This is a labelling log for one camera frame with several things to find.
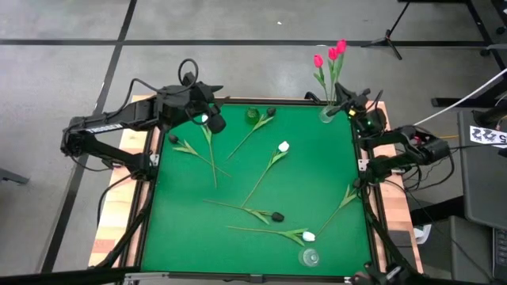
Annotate black artificial tulip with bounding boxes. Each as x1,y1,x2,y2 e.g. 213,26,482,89
168,133,232,178
227,106,277,161
202,199,286,226

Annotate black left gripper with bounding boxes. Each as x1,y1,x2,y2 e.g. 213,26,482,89
154,82,227,135

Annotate dark gray desk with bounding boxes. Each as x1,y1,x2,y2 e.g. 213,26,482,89
457,110,507,230

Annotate clear glass vase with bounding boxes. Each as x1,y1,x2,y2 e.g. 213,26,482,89
297,247,321,268
318,104,337,124

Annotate white artificial tulip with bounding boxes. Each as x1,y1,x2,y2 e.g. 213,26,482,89
240,140,291,208
227,225,317,247
200,113,219,189

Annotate white plastic piece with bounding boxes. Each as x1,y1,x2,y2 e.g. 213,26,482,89
414,223,433,245

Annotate green leaf stem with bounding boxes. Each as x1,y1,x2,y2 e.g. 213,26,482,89
315,180,362,238

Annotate black keyboard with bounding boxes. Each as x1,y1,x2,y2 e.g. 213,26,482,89
492,227,507,280

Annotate green table mat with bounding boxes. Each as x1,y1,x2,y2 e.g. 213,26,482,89
140,103,375,278

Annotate black tripod stand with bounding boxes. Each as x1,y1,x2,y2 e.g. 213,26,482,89
360,0,413,61

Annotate green glass vase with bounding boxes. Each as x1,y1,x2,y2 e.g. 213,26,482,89
245,106,261,126

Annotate white numbered paper label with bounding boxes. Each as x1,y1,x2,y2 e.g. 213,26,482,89
470,125,507,150

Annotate dark gray cabinet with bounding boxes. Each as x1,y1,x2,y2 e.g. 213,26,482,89
410,215,496,285

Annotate black aluminium table frame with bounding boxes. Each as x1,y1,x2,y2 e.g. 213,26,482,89
89,94,425,285

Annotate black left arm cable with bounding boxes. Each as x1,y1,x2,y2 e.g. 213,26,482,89
118,58,200,116

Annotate black floor cable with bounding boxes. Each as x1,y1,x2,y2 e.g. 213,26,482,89
96,173,138,229

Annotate black desk frame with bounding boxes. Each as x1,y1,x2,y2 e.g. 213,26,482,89
430,0,507,108

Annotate black cable bundle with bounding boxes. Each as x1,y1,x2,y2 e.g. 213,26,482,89
395,144,482,191

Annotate white cable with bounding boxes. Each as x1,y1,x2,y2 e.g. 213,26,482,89
414,67,507,127

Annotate red artificial tulip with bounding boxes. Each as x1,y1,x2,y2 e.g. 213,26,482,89
312,53,332,108
332,38,349,108
326,46,340,108

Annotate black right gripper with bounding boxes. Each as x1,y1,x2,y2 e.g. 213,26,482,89
326,82,387,138

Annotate gray furniture foot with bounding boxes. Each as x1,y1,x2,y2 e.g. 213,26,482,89
0,168,31,186

